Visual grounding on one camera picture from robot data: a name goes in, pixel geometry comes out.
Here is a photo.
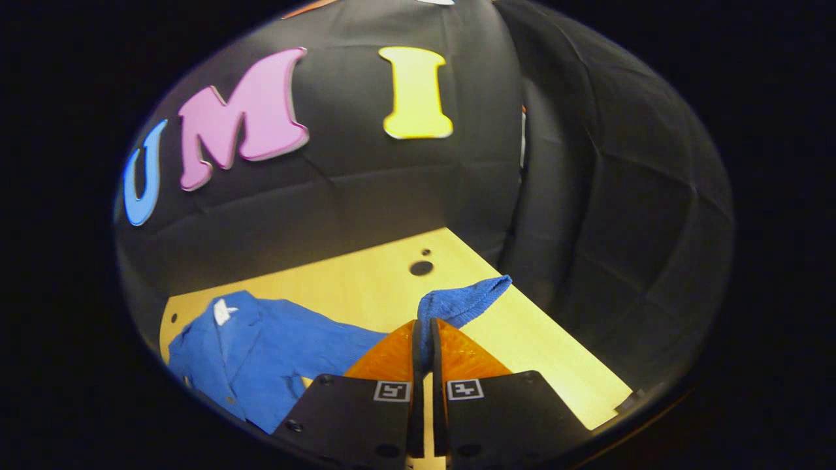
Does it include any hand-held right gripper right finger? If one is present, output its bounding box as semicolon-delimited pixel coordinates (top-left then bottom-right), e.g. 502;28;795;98
429;317;592;470

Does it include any black backdrop cloth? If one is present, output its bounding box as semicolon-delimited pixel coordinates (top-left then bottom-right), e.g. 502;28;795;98
114;0;735;392

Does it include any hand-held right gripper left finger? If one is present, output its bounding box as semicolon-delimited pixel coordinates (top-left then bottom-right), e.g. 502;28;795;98
273;319;426;470

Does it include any blue button shirt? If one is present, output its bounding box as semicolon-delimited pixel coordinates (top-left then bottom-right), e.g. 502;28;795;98
168;275;513;435

